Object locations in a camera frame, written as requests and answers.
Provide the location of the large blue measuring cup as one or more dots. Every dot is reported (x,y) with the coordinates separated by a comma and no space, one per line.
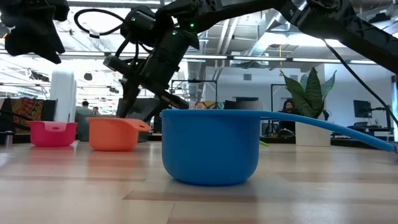
(211,149)

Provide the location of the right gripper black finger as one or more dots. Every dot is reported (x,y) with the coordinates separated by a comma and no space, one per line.
(129,96)
(161,101)

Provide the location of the black aluminium table frame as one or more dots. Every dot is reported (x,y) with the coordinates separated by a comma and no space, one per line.
(281,141)

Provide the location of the small black desk monitor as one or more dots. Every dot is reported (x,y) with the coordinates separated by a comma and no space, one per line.
(362,109)

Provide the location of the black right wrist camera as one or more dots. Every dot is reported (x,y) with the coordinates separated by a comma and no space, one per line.
(118,67)

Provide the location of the small dark blue measuring cup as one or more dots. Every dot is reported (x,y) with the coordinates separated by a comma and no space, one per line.
(396,149)

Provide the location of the long ceiling light bar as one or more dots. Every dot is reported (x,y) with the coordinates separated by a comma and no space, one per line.
(261,58)

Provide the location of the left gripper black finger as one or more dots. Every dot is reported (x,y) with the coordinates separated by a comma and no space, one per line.
(31,37)

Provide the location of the orange measuring cup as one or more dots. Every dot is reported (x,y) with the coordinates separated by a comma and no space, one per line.
(112,137)

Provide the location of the colourful patterned tapestry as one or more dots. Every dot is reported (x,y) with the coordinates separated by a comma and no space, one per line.
(28,112)

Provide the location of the person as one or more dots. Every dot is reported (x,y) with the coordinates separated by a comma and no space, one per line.
(287,107)
(84,109)
(96,110)

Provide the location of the wide black monitor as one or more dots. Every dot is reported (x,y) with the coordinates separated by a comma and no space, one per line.
(143,107)

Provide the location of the grey cylinder bin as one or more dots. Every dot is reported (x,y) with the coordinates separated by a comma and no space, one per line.
(248,105)

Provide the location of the black panel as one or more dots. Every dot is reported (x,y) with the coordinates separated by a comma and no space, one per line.
(229,105)
(49,110)

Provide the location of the silver ventilation duct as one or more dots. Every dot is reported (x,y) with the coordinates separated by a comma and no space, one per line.
(196,74)
(259,48)

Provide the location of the colourful mural board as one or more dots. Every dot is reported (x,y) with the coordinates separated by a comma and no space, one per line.
(214,105)

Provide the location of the green snake plant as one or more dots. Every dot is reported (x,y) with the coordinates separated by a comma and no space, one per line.
(312,93)

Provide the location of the white plant pot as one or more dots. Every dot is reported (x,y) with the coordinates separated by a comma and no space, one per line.
(312,135)

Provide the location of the grey wall vent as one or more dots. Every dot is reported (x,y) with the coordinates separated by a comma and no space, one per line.
(247,77)

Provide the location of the dark office desk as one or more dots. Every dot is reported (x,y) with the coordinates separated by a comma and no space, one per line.
(373,129)

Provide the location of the grey metal post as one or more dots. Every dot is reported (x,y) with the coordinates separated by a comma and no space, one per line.
(8,138)

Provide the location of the pink measuring cup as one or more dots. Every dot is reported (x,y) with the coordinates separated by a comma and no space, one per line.
(51,137)

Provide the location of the green measuring cup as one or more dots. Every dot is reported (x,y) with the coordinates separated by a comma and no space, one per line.
(263,143)

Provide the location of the black tubular frame stand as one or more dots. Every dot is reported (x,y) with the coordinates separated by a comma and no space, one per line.
(199,81)

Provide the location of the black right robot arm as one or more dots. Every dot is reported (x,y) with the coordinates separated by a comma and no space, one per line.
(342,25)

